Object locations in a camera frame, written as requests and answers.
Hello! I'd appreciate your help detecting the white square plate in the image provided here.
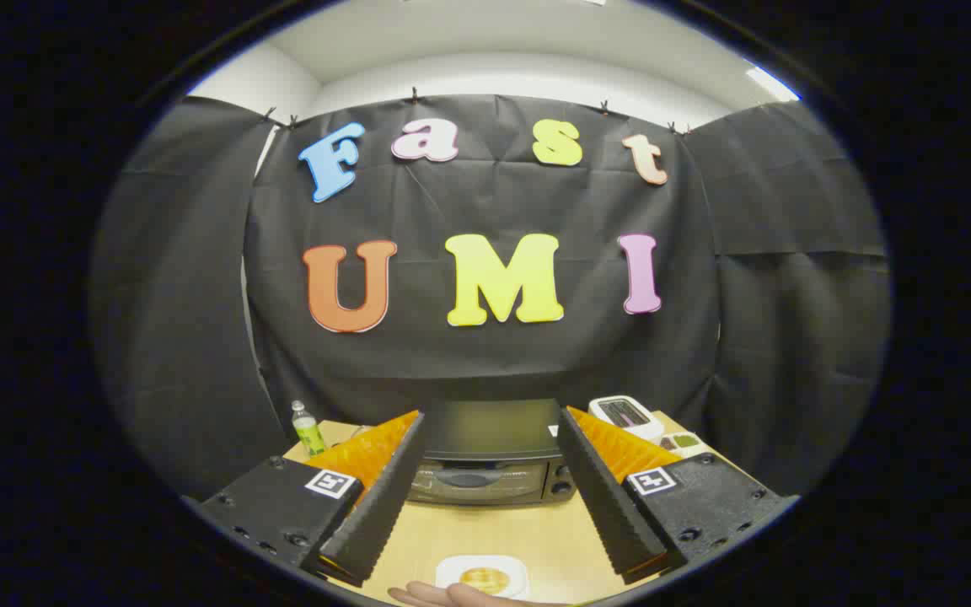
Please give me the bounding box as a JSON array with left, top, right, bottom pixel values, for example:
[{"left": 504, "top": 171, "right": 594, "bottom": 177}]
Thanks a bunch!
[{"left": 435, "top": 554, "right": 530, "bottom": 601}]

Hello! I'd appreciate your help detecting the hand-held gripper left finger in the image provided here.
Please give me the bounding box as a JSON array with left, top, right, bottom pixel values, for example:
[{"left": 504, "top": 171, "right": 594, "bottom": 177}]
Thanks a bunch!
[{"left": 199, "top": 411, "right": 429, "bottom": 588}]

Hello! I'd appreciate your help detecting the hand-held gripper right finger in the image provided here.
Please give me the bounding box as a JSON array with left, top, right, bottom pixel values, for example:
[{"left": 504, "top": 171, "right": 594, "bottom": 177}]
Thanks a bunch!
[{"left": 555, "top": 406, "right": 798, "bottom": 586}]

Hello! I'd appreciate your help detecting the round golden bread bun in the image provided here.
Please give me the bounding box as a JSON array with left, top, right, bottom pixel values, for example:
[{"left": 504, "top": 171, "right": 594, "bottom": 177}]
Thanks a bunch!
[{"left": 459, "top": 567, "right": 510, "bottom": 595}]

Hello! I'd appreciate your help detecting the ceiling light panel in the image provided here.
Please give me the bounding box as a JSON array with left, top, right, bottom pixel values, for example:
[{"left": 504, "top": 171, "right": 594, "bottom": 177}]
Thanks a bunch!
[{"left": 745, "top": 66, "right": 800, "bottom": 102}]

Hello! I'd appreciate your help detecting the black toaster oven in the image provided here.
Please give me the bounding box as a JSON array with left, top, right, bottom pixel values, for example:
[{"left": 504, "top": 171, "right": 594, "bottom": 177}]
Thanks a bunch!
[{"left": 405, "top": 398, "right": 579, "bottom": 507}]

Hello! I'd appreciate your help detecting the green label drink bottle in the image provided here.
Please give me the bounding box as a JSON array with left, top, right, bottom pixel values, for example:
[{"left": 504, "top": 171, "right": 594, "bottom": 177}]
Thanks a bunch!
[{"left": 290, "top": 400, "right": 328, "bottom": 458}]

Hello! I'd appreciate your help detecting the white divided snack dish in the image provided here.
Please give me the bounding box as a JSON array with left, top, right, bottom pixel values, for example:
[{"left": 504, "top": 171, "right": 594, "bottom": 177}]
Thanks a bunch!
[{"left": 658, "top": 432, "right": 710, "bottom": 459}]

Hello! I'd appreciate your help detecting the white pop-up toaster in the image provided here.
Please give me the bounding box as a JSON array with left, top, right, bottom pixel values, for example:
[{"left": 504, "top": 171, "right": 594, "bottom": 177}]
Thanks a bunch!
[{"left": 588, "top": 395, "right": 666, "bottom": 443}]

